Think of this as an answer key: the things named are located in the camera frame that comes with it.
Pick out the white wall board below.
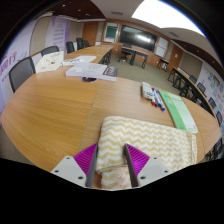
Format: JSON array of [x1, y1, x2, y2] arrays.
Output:
[[154, 36, 170, 58]]

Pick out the green framed wall board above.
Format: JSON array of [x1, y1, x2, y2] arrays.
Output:
[[103, 22, 120, 44]]

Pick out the dark-legged wooden desk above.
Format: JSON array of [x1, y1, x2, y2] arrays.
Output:
[[120, 46, 149, 70]]

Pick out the small side table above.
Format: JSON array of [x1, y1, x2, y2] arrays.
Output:
[[156, 58, 170, 72]]

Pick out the black desk chair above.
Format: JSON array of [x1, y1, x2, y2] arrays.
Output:
[[118, 43, 133, 63]]

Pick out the red whiteboard marker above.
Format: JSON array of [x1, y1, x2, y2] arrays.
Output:
[[149, 90, 158, 107]]

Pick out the large black wall screen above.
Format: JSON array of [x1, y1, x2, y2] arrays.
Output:
[[118, 24, 158, 53]]

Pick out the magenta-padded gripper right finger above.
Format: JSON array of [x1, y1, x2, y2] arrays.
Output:
[[123, 143, 172, 189]]

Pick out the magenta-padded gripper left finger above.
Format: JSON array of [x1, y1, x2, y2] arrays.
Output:
[[50, 143, 100, 189]]

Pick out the thin white booklet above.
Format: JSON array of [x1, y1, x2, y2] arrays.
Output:
[[34, 50, 65, 74]]

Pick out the group of colourful wall posters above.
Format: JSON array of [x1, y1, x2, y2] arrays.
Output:
[[201, 63, 224, 134]]

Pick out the row of black chairs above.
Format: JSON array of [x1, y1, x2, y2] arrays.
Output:
[[188, 74, 224, 161], [65, 37, 91, 54]]

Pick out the thick white book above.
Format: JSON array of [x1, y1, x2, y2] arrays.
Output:
[[65, 62, 119, 83]]

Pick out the wooden door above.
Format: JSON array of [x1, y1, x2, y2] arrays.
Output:
[[82, 21, 100, 46], [168, 44, 184, 73]]

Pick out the cream zigzag striped towel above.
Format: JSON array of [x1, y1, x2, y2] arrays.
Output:
[[95, 115, 198, 191]]

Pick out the white printed papers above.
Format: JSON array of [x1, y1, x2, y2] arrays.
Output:
[[60, 55, 97, 67]]

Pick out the black mesh office chair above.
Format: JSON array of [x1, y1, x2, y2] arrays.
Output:
[[40, 45, 60, 58], [8, 56, 37, 94]]

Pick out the long wooden table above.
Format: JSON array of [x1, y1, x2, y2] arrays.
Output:
[[166, 66, 216, 116], [63, 44, 115, 66]]

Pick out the large ceiling light panel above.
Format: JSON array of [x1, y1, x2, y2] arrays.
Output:
[[131, 0, 206, 37]]

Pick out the small black object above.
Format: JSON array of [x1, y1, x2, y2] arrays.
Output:
[[80, 76, 98, 83]]

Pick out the blue whiteboard marker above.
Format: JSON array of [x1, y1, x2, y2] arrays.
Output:
[[151, 87, 163, 108], [156, 91, 166, 112]]

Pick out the green booklet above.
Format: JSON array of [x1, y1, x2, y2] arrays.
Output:
[[158, 89, 199, 134]]

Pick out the purple wall banner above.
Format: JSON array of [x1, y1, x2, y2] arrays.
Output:
[[44, 15, 71, 56]]

